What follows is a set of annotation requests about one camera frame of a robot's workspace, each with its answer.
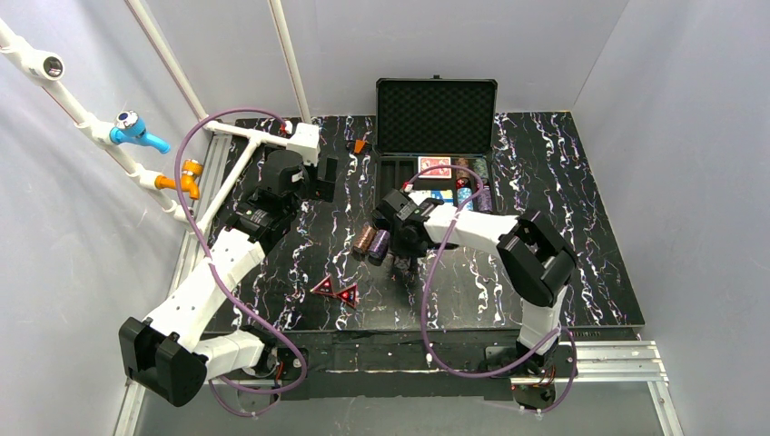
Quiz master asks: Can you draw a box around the purple chip stack in case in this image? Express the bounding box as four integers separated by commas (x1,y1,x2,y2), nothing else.
476,186,494,213

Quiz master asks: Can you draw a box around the light blue chip stack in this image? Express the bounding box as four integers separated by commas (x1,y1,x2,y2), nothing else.
457,186,474,211

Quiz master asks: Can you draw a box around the red card deck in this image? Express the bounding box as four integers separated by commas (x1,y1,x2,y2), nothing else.
418,156,452,180

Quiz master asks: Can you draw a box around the orange black small clip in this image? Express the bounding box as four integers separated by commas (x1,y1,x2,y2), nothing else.
346,139,369,154

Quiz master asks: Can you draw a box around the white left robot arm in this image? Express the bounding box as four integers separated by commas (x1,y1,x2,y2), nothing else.
118,149,338,407

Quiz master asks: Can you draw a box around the brown chip stack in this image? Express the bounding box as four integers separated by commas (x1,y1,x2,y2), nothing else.
453,157,470,179
352,223,378,255

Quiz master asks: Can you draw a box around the blue tap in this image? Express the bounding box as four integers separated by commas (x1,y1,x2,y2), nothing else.
109,111,171,154

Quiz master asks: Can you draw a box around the grey pink chip stack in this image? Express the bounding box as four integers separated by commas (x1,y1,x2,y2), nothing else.
390,253,416,273

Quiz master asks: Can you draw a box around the brown chip stack in case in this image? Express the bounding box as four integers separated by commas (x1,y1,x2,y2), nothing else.
453,157,470,179

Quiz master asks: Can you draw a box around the purple chip stack on table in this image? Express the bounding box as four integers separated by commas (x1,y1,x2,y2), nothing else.
368,230,390,262

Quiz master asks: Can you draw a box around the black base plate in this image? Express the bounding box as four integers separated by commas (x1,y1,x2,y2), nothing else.
282,329,577,405

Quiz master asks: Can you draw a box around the orange tap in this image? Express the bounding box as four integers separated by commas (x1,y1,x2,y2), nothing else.
153,159,204,201

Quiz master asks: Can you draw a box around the black poker case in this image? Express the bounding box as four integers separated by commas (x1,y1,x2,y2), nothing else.
374,74,498,202

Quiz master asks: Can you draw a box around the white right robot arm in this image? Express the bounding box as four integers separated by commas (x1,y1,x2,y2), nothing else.
372,190,577,365

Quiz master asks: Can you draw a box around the red triangle dealer button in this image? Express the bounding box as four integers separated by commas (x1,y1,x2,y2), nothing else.
311,275,335,297

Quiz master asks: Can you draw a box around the blue card deck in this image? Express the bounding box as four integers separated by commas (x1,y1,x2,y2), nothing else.
414,190,455,204

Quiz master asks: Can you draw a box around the white pvc pipe frame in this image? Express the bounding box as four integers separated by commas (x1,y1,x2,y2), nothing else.
1,1,323,233

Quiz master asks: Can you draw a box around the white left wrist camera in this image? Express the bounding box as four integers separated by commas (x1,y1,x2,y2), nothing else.
285,123,320,166

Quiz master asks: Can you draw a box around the aluminium rail frame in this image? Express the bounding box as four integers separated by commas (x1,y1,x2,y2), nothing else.
115,133,681,435

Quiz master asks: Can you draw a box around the green chip stack in case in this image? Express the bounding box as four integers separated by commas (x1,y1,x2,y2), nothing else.
472,159,489,184

